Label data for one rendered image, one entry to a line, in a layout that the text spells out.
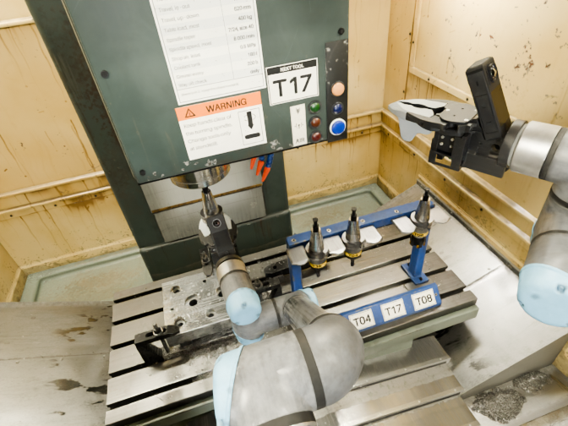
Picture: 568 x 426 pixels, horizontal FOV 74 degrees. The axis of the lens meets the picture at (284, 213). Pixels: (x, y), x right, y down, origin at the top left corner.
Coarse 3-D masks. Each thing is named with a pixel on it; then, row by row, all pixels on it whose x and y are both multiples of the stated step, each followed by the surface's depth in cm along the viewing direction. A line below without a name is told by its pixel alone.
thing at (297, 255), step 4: (288, 248) 106; (292, 248) 106; (296, 248) 106; (300, 248) 106; (304, 248) 106; (288, 252) 105; (292, 252) 105; (296, 252) 105; (300, 252) 105; (304, 252) 105; (288, 256) 104; (292, 256) 104; (296, 256) 104; (300, 256) 103; (304, 256) 103; (308, 256) 103; (292, 260) 102; (296, 260) 102; (300, 260) 102; (304, 260) 102; (308, 260) 102; (292, 264) 102; (296, 264) 102; (300, 264) 102; (304, 264) 102
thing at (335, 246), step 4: (332, 236) 109; (336, 236) 108; (324, 240) 108; (328, 240) 107; (332, 240) 107; (336, 240) 107; (340, 240) 107; (328, 244) 106; (332, 244) 106; (336, 244) 106; (340, 244) 106; (344, 244) 106; (328, 248) 105; (332, 248) 105; (336, 248) 104; (340, 248) 104; (344, 248) 104; (332, 252) 104; (336, 252) 104; (340, 252) 104
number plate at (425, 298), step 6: (432, 288) 123; (414, 294) 122; (420, 294) 122; (426, 294) 122; (432, 294) 123; (414, 300) 121; (420, 300) 122; (426, 300) 122; (432, 300) 123; (414, 306) 121; (420, 306) 122; (426, 306) 122
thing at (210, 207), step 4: (208, 192) 101; (204, 196) 101; (208, 196) 101; (212, 196) 103; (204, 200) 102; (208, 200) 102; (212, 200) 103; (204, 204) 103; (208, 204) 102; (212, 204) 103; (216, 204) 105; (204, 208) 104; (208, 208) 103; (212, 208) 103; (216, 208) 105; (204, 212) 105; (208, 212) 104; (212, 212) 104; (216, 212) 105
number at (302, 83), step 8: (304, 72) 69; (312, 72) 69; (288, 80) 69; (296, 80) 70; (304, 80) 70; (312, 80) 70; (288, 88) 70; (296, 88) 70; (304, 88) 71; (312, 88) 71; (288, 96) 71
